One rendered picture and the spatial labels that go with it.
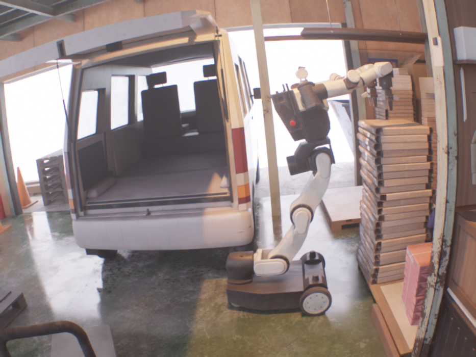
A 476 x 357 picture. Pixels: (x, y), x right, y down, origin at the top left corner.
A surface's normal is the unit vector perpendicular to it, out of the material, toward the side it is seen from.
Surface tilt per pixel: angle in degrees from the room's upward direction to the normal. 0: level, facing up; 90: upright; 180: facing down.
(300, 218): 90
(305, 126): 100
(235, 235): 92
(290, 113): 89
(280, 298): 90
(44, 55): 106
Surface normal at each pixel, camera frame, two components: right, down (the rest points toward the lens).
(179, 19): 0.04, 0.51
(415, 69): -0.05, 0.25
